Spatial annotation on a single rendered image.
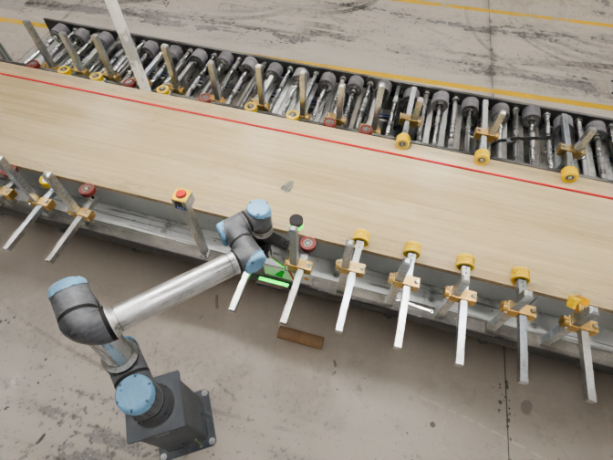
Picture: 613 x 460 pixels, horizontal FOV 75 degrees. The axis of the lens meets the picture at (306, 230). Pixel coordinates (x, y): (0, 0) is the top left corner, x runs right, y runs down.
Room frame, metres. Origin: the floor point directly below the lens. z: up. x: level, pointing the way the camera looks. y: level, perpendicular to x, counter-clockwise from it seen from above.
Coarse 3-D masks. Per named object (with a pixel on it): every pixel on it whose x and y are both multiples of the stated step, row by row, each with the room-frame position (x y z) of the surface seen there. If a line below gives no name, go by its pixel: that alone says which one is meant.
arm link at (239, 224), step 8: (232, 216) 0.86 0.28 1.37; (240, 216) 0.86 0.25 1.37; (224, 224) 0.82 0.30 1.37; (232, 224) 0.82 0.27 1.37; (240, 224) 0.83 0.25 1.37; (248, 224) 0.83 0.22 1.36; (224, 232) 0.79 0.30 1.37; (232, 232) 0.79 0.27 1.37; (240, 232) 0.79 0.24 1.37; (248, 232) 0.80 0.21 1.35; (224, 240) 0.77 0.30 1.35; (232, 240) 0.76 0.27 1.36
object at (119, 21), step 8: (104, 0) 2.22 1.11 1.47; (112, 0) 2.21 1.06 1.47; (112, 8) 2.21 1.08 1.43; (112, 16) 2.21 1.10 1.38; (120, 16) 2.23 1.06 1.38; (120, 24) 2.21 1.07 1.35; (120, 32) 2.21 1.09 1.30; (128, 32) 2.24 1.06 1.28; (120, 40) 2.21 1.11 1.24; (128, 40) 2.21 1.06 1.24; (128, 48) 2.21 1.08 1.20; (128, 56) 2.21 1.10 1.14; (136, 56) 2.23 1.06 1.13; (136, 64) 2.21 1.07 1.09; (136, 72) 2.21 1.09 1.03; (144, 72) 2.25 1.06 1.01; (144, 80) 2.22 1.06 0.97; (144, 88) 2.20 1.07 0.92
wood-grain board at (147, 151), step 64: (0, 64) 2.47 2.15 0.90; (0, 128) 1.83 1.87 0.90; (64, 128) 1.84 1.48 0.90; (128, 128) 1.84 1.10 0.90; (192, 128) 1.85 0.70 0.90; (256, 128) 1.86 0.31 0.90; (320, 128) 1.86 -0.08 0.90; (128, 192) 1.35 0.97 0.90; (192, 192) 1.35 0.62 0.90; (256, 192) 1.36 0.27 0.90; (320, 192) 1.36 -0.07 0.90; (384, 192) 1.37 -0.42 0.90; (448, 192) 1.37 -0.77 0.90; (512, 192) 1.38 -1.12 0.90; (384, 256) 0.97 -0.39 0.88; (448, 256) 0.97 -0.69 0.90; (512, 256) 0.97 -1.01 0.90; (576, 256) 0.97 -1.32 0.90
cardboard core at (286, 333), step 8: (280, 328) 0.89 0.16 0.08; (288, 328) 0.90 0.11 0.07; (280, 336) 0.84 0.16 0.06; (288, 336) 0.84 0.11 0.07; (296, 336) 0.84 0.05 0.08; (304, 336) 0.84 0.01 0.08; (312, 336) 0.84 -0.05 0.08; (304, 344) 0.80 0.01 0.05; (312, 344) 0.79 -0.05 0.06; (320, 344) 0.79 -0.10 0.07
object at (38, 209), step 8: (48, 192) 1.40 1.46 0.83; (40, 208) 1.29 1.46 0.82; (32, 216) 1.23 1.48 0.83; (24, 224) 1.18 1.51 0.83; (32, 224) 1.20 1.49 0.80; (16, 232) 1.13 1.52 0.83; (24, 232) 1.14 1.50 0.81; (8, 240) 1.08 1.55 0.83; (16, 240) 1.09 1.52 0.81; (8, 248) 1.03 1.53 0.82
